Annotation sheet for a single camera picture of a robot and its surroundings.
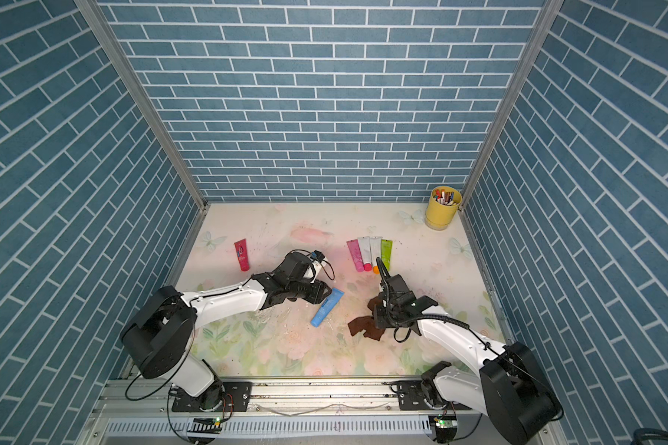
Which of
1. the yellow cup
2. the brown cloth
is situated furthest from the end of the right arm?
the yellow cup

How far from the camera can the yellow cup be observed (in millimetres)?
1066

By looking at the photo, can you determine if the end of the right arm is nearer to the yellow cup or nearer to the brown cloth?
the brown cloth
